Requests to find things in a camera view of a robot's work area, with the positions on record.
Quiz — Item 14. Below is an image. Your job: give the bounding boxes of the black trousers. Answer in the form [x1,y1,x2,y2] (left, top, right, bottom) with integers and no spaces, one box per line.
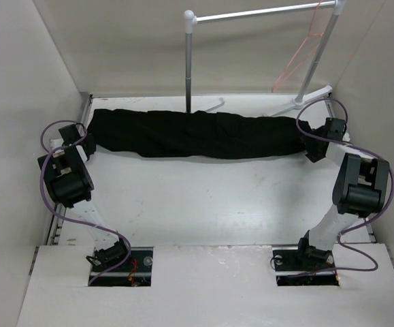
[88,109,311,159]

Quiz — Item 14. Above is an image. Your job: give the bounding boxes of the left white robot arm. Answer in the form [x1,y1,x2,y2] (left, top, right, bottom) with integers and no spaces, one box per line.
[37,120,132,272]

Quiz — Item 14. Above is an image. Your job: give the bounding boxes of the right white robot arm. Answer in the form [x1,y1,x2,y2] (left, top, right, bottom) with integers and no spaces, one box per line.
[294,118,392,271]

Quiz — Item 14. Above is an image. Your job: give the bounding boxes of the white clothes rack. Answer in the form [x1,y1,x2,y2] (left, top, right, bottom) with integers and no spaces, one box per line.
[183,1,346,116]

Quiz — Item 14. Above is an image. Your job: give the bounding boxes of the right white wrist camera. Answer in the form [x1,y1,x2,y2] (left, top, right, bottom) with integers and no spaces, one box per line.
[342,132,350,142]

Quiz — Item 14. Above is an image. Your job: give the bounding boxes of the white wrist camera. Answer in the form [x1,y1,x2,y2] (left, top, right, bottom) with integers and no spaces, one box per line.
[50,138,63,150]
[342,132,350,142]

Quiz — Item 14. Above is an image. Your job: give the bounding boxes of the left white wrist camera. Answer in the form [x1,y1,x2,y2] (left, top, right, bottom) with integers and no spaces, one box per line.
[50,138,63,150]

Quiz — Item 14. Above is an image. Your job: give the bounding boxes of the pink wire hanger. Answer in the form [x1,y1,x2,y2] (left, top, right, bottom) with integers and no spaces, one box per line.
[271,1,325,93]

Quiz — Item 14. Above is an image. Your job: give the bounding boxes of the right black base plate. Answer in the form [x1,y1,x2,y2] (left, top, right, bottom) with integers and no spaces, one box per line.
[270,247,340,286]

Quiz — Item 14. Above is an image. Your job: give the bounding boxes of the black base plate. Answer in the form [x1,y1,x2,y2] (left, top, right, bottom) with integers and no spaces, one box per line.
[270,247,340,286]
[88,247,154,287]

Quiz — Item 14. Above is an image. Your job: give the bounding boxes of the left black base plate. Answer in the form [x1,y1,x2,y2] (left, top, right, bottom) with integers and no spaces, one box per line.
[88,247,154,287]

